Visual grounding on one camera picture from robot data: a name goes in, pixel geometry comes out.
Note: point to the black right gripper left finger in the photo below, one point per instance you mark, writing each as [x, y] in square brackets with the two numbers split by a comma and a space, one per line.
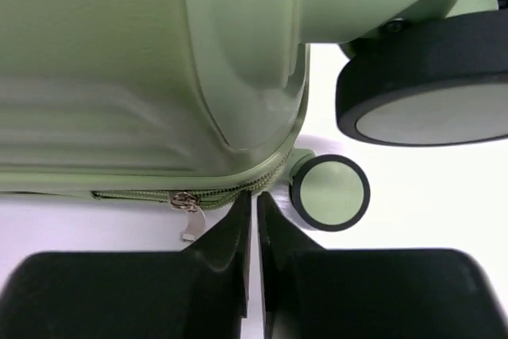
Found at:
[199, 292]

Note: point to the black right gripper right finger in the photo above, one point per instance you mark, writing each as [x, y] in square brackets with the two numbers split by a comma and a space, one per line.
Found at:
[315, 292]

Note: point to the green hard-shell suitcase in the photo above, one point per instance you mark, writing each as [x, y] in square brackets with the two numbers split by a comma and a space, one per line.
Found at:
[186, 102]

